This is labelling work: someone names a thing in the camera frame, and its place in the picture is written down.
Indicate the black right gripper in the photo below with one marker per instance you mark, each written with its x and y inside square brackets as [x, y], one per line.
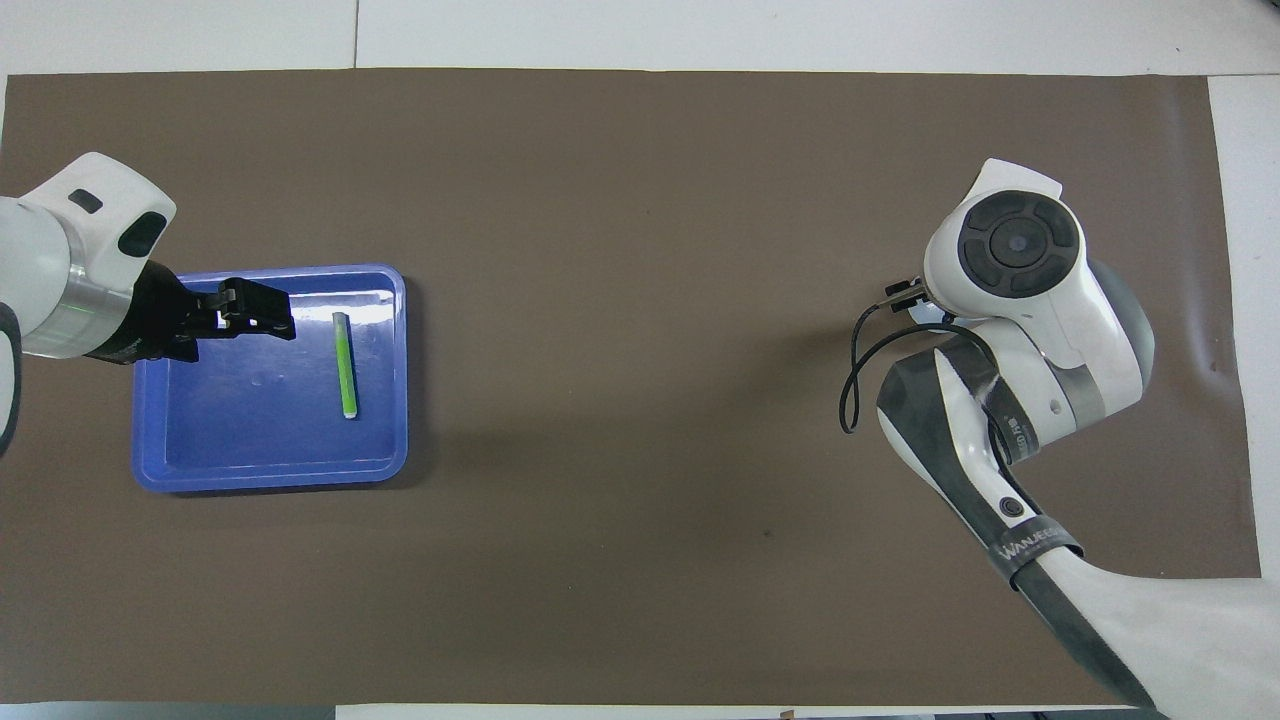
[908, 295]

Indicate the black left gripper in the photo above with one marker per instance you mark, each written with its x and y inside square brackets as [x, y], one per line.
[155, 320]

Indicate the green pen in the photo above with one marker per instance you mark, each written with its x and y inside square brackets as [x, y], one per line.
[346, 370]

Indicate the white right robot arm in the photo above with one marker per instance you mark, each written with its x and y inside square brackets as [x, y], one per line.
[1050, 330]

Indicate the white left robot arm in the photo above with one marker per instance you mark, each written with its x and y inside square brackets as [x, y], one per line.
[50, 270]

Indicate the blue plastic tray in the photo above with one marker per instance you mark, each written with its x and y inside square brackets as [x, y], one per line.
[270, 440]

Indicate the brown table mat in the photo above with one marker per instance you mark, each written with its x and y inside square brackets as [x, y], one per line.
[640, 500]

